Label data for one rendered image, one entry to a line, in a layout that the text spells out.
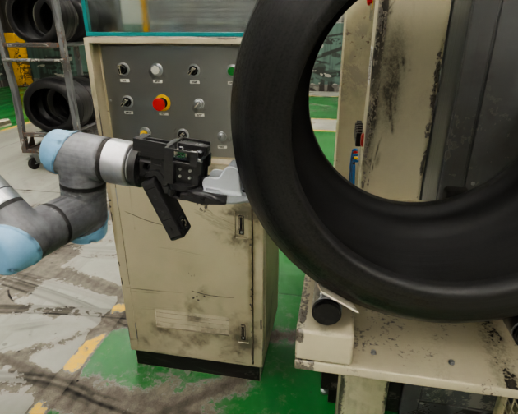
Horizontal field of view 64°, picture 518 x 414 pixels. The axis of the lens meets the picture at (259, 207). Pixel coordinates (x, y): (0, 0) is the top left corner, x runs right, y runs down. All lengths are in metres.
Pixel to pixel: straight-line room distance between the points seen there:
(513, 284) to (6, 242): 0.67
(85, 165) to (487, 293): 0.61
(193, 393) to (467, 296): 1.33
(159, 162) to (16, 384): 1.48
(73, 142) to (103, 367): 1.36
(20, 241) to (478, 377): 0.70
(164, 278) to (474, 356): 1.10
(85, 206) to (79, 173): 0.06
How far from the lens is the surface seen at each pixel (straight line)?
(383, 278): 0.58
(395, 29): 0.89
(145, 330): 1.77
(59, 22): 4.21
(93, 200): 0.76
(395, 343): 0.77
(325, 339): 0.68
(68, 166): 0.74
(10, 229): 0.68
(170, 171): 0.66
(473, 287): 0.61
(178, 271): 1.55
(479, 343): 0.83
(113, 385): 1.87
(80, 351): 2.07
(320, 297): 0.65
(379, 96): 0.90
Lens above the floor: 1.29
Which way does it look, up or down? 23 degrees down
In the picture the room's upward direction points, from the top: straight up
